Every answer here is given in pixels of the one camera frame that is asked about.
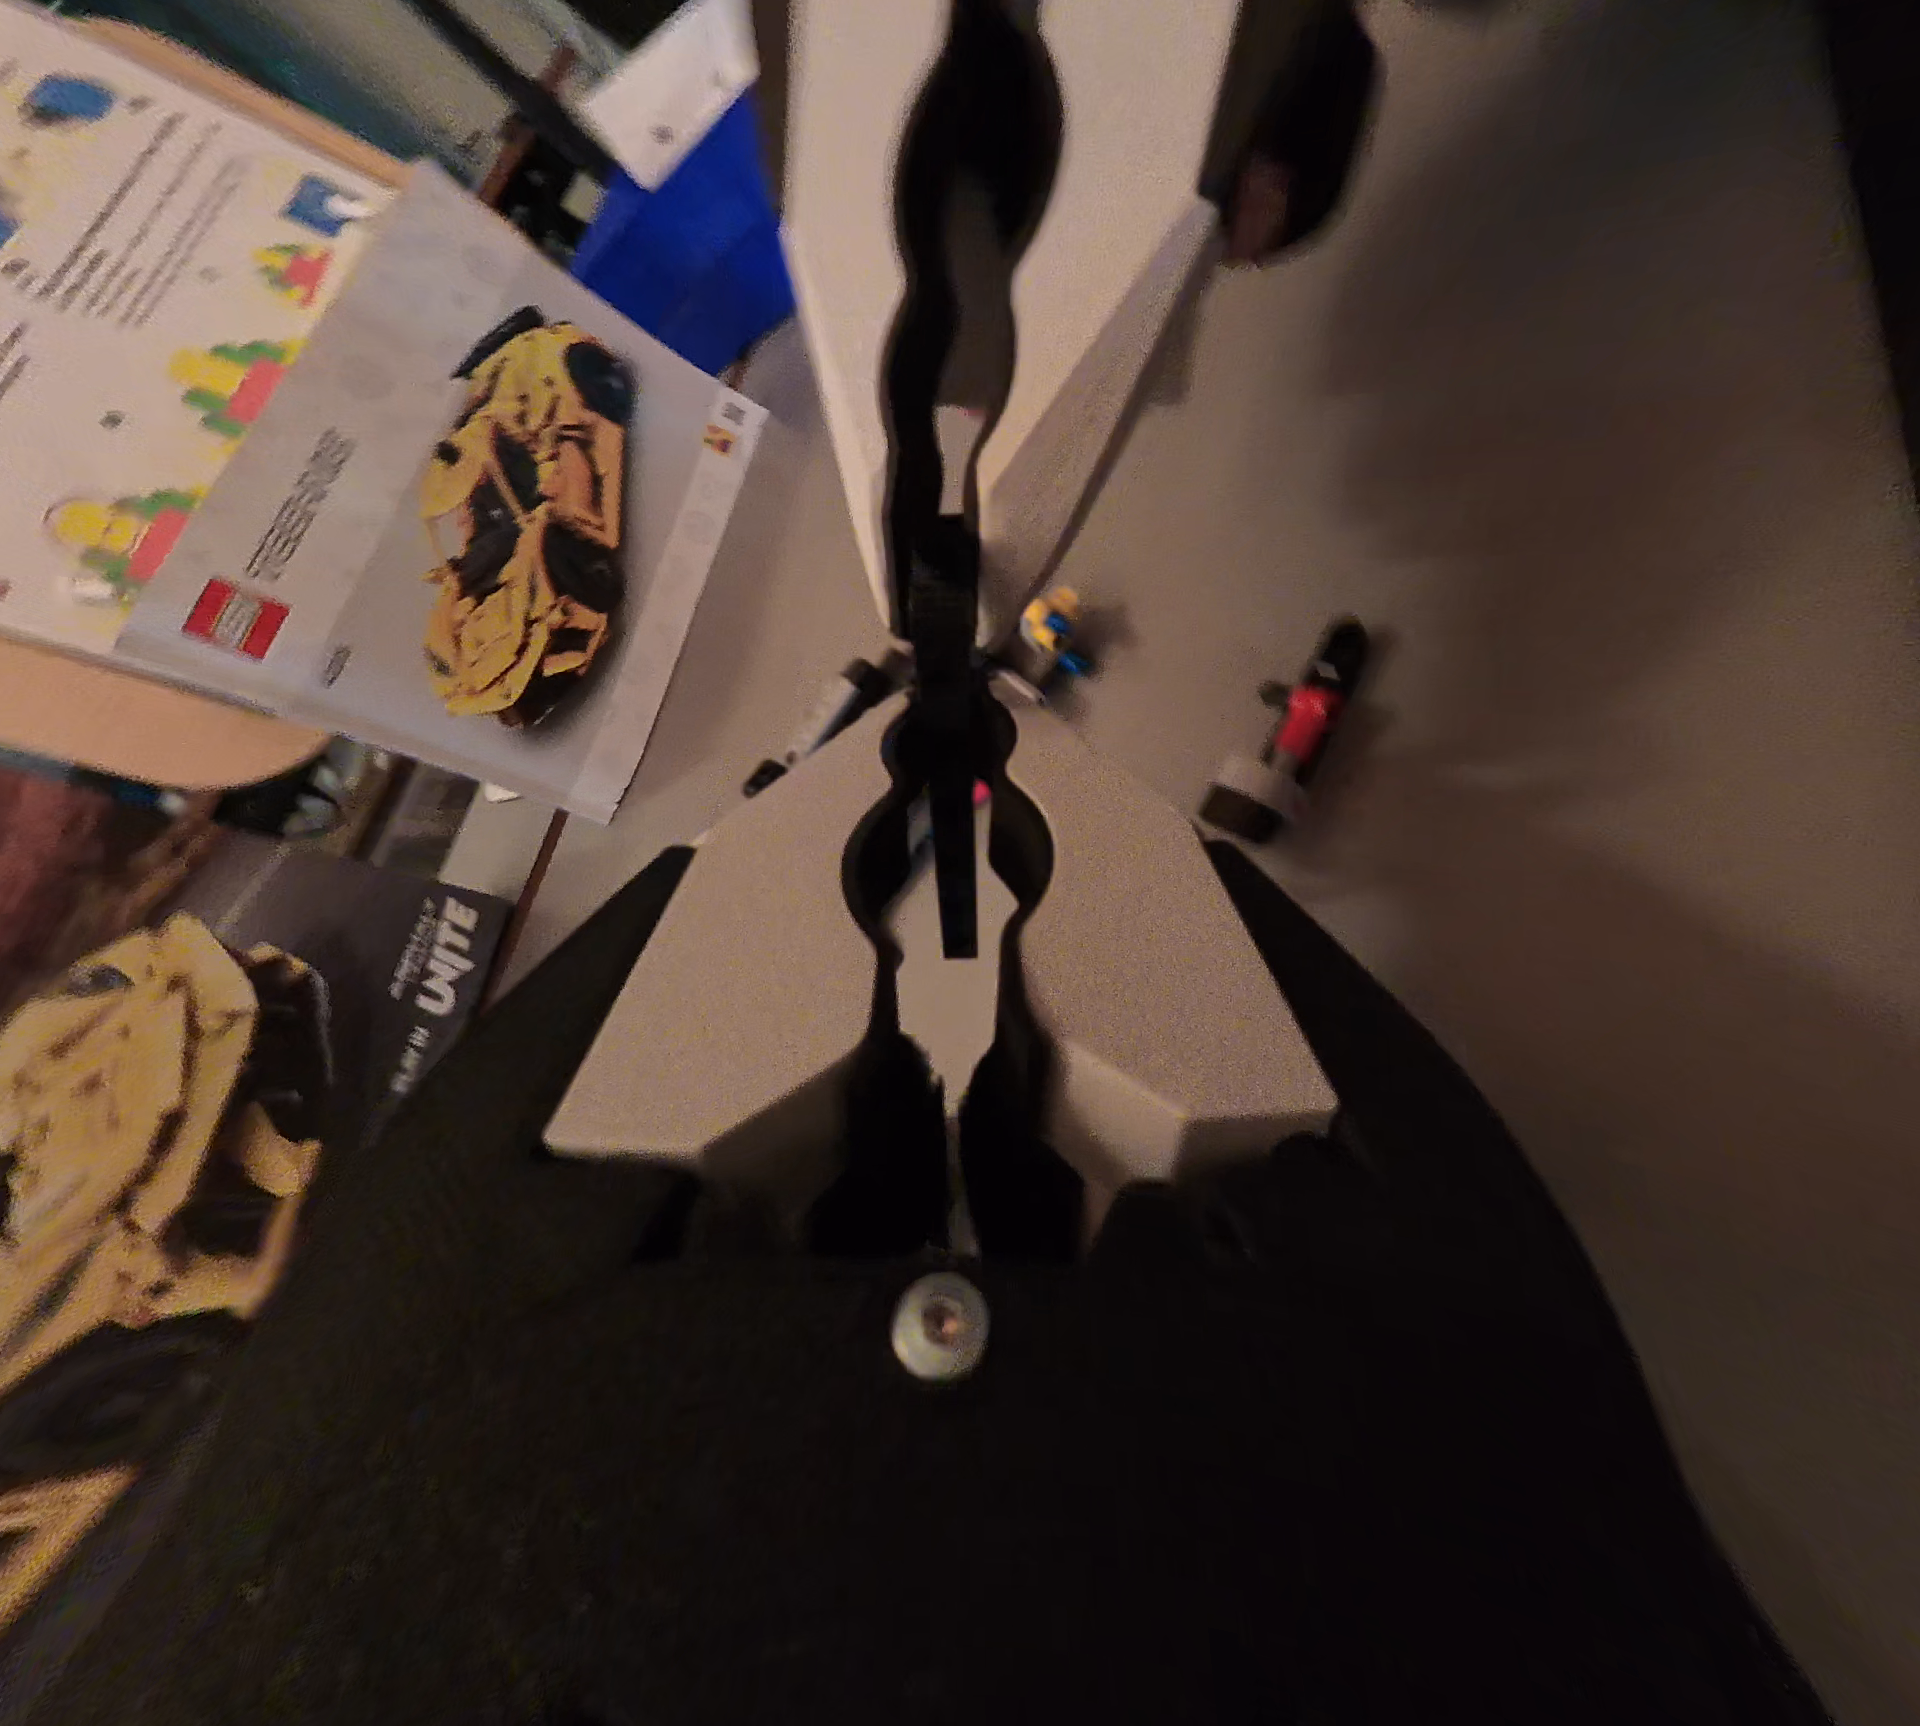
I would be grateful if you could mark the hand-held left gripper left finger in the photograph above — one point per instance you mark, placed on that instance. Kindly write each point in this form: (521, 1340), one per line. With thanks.
(720, 1007)

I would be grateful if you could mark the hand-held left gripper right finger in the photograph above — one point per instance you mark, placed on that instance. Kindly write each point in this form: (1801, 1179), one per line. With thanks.
(1171, 1007)

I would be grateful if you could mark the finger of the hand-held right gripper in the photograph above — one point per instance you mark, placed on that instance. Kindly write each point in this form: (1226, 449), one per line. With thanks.
(841, 181)
(1155, 30)

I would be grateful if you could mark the small black toy connector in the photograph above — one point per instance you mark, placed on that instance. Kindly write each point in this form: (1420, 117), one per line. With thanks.
(957, 886)

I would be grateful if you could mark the black toy brick frame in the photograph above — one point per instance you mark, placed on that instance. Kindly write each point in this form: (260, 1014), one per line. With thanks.
(832, 707)

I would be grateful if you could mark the grey desk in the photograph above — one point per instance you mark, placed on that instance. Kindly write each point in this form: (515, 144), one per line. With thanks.
(1500, 480)

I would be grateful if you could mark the person's right hand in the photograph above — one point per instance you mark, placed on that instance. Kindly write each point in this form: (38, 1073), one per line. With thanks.
(1269, 211)

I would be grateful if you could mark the blue storage bin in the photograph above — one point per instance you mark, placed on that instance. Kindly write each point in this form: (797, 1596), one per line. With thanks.
(690, 240)

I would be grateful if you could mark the white paper card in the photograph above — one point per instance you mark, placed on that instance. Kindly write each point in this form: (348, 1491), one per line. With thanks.
(675, 85)

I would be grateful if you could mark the black beam with grey connector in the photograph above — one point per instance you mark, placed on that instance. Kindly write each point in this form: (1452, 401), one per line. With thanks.
(1329, 668)

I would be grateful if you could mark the small yellow blue toy piece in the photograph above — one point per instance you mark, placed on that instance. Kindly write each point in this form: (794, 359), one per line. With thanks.
(1055, 628)

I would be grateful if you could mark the grey instruction booklet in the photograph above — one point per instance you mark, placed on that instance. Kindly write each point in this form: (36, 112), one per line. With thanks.
(374, 526)

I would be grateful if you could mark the toy car box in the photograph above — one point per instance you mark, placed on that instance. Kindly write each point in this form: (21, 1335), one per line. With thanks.
(121, 1157)

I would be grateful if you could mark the white printed instruction sheet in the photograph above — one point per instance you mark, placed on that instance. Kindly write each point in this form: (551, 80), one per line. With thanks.
(121, 257)

